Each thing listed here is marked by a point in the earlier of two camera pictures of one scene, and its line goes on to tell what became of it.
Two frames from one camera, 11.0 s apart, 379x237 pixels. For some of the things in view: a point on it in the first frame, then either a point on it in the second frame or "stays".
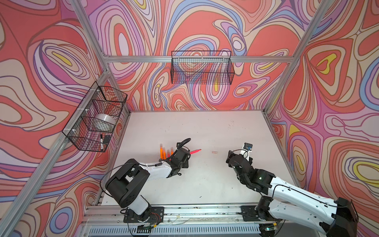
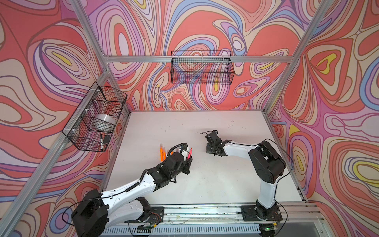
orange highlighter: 161,151 stays
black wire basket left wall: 94,123 stays
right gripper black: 230,154 to 208,149
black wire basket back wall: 204,66 stays
